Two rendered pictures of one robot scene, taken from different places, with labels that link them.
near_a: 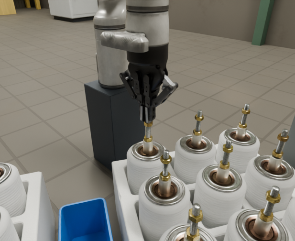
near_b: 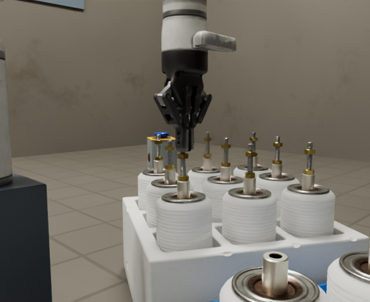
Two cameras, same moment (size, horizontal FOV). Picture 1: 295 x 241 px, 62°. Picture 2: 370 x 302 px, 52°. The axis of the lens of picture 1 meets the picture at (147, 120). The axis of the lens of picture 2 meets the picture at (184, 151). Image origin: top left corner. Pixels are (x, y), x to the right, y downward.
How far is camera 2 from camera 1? 0.78 m
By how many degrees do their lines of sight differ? 86
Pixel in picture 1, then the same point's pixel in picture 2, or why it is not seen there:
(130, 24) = (201, 28)
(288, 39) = not seen: outside the picture
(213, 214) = not seen: hidden behind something
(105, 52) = not seen: outside the picture
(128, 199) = (230, 247)
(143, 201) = (267, 201)
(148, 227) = (272, 231)
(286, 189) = not seen: hidden behind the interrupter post
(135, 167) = (208, 209)
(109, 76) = (5, 156)
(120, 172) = (179, 253)
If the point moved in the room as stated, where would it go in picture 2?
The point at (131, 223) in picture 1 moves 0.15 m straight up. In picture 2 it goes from (266, 245) to (268, 154)
